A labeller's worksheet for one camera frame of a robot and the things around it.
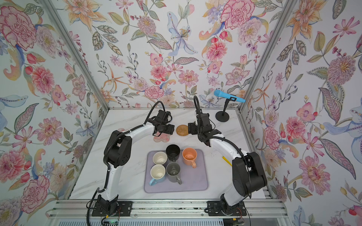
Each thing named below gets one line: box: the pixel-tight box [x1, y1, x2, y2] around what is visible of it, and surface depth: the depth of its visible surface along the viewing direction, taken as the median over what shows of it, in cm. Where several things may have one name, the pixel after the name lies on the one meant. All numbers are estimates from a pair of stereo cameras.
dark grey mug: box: [165, 161, 183, 186], surface depth 79 cm
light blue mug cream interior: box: [149, 164, 167, 186], surface depth 80 cm
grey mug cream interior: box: [152, 151, 168, 165], surface depth 88 cm
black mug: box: [165, 144, 181, 162], surface depth 88 cm
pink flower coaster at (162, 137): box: [153, 131, 171, 143], surface depth 103 cm
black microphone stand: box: [215, 96, 237, 123], surface depth 116 cm
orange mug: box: [181, 147, 198, 169], surface depth 87 cm
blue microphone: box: [213, 89, 247, 104], surface depth 100 cm
